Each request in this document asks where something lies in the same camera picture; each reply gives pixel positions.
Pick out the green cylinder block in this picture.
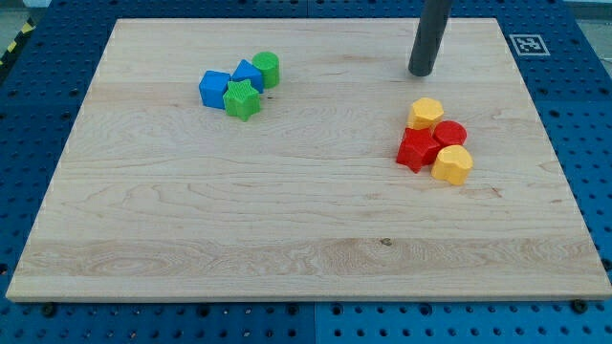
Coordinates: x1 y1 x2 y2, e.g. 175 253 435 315
252 52 280 89

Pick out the wooden board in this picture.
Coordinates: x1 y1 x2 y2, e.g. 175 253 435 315
7 18 611 303

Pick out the blue cube block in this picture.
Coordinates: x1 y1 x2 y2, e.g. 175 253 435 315
199 70 230 109

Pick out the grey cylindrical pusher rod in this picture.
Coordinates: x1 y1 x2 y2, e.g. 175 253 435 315
408 0 453 76

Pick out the green star block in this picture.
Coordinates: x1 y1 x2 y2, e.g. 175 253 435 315
223 79 260 121

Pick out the red star block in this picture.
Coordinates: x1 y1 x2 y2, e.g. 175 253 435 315
396 128 442 173

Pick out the blue triangle block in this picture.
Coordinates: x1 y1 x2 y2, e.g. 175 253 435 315
231 59 264 94

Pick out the white fiducial marker tag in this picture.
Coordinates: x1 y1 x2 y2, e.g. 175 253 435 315
510 33 550 56

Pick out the yellow heart block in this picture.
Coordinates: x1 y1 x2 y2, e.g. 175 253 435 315
430 145 473 185

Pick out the red circle block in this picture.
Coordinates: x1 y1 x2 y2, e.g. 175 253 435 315
432 120 468 147

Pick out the yellow hexagon block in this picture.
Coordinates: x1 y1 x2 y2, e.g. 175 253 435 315
406 97 444 130

